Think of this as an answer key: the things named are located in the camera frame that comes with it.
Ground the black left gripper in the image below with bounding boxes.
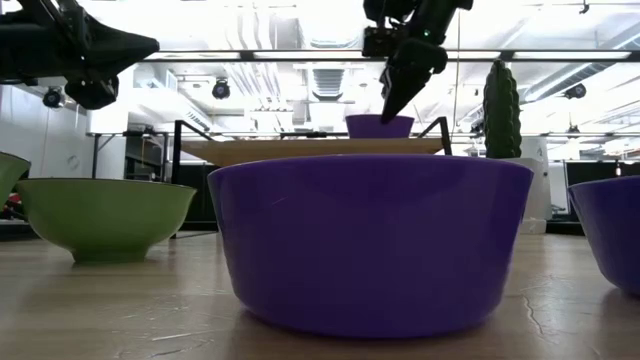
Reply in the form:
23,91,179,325
49,4,161,111

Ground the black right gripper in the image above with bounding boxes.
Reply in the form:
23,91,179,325
378,7,459,125

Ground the purple plastic bowl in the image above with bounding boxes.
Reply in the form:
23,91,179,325
344,113,416,140
567,174,640,299
207,153,535,340

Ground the green ceramic bowl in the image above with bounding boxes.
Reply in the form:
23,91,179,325
14,177,198,265
0,151,32,211

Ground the green cactus plant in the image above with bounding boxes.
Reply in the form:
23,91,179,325
482,58,524,160

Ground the wooden shelf with black legs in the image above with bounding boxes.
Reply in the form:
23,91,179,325
169,115,454,239

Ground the black overhead beam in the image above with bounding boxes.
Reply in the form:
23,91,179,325
142,48,640,63

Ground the white plant pot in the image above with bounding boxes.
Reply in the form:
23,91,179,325
499,137,553,235

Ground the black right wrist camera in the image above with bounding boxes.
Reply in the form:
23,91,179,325
362,25,405,59

